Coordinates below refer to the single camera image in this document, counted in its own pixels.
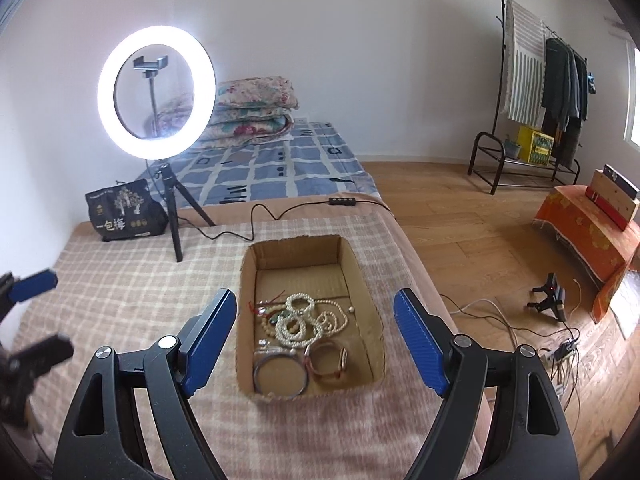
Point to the blue bangle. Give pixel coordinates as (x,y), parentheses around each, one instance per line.
(255,375)

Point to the striped hanging towel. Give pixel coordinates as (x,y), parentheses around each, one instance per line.
(525,75)

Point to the folded floral quilts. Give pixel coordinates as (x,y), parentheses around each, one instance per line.
(250,95)

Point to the black printed bag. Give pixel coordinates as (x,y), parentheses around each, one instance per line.
(120,210)

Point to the small grey pot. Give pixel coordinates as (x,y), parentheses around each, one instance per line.
(512,149)

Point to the blue checked bedsheet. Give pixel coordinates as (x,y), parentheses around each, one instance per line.
(300,160)

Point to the wooden box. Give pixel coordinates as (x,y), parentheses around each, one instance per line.
(615,207)

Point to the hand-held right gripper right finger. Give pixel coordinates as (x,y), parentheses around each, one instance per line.
(420,345)

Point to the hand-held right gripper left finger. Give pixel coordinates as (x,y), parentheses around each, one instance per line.
(215,332)

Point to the dark green hanging jacket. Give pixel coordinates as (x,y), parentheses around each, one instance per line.
(555,85)

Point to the white plastic sheet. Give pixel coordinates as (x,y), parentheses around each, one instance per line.
(627,305)

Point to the window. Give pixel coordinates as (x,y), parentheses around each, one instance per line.
(635,110)

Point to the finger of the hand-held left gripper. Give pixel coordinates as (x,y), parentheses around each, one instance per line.
(45,352)
(32,284)

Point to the grey phone holder on pole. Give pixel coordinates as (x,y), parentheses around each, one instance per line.
(150,62)

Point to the black power adapter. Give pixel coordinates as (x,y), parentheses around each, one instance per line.
(562,350)

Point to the small black tripod on floor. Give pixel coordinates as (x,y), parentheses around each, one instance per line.
(555,295)

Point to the yellow box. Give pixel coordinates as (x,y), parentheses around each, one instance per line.
(535,145)

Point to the dark grey hanging garment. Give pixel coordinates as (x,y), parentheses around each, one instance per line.
(579,90)

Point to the black metal clothes rack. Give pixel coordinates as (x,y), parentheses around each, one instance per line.
(500,0)

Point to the dark flat box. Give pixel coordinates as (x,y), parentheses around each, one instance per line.
(620,180)

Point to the small teal hanging item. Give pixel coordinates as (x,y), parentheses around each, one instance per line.
(592,84)

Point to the cardboard box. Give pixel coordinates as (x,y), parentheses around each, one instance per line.
(300,260)

